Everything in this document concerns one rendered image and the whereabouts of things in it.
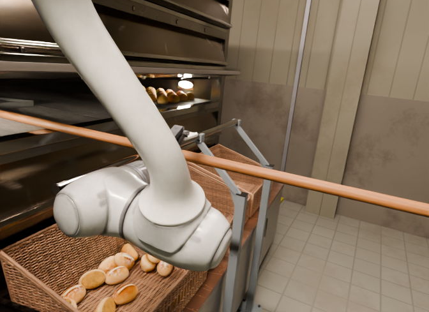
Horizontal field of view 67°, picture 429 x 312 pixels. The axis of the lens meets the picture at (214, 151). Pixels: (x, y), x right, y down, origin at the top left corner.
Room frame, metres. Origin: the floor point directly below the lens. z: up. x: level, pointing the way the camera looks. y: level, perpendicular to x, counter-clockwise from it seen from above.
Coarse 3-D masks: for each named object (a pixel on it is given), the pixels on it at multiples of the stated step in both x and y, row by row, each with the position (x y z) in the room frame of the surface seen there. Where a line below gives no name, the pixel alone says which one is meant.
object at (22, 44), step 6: (0, 42) 0.83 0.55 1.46; (6, 42) 0.84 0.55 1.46; (12, 42) 0.86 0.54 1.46; (18, 42) 0.87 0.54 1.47; (24, 42) 0.89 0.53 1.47; (18, 48) 0.88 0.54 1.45; (24, 48) 0.89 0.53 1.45; (36, 48) 0.93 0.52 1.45; (42, 48) 0.94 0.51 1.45; (48, 48) 0.96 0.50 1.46; (54, 48) 0.98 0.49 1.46
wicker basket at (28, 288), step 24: (24, 240) 0.92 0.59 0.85; (48, 240) 0.99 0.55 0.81; (72, 240) 1.07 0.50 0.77; (96, 240) 1.17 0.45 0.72; (120, 240) 1.28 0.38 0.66; (24, 264) 0.90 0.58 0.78; (48, 264) 0.96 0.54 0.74; (72, 264) 1.04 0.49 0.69; (96, 264) 1.13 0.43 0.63; (24, 288) 0.81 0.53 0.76; (48, 288) 0.77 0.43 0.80; (96, 288) 1.04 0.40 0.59; (144, 288) 1.07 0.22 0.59; (168, 288) 1.08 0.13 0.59; (192, 288) 1.05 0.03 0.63
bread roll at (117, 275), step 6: (114, 270) 1.09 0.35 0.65; (120, 270) 1.09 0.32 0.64; (126, 270) 1.12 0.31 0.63; (108, 276) 1.07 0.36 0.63; (114, 276) 1.07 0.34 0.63; (120, 276) 1.08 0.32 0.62; (126, 276) 1.10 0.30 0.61; (108, 282) 1.06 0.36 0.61; (114, 282) 1.06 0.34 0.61; (120, 282) 1.08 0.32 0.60
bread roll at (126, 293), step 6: (120, 288) 0.99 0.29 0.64; (126, 288) 0.99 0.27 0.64; (132, 288) 1.00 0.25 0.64; (114, 294) 0.97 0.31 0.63; (120, 294) 0.97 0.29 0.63; (126, 294) 0.98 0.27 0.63; (132, 294) 0.99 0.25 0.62; (114, 300) 0.96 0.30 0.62; (120, 300) 0.96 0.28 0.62; (126, 300) 0.97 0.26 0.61; (132, 300) 0.99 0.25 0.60
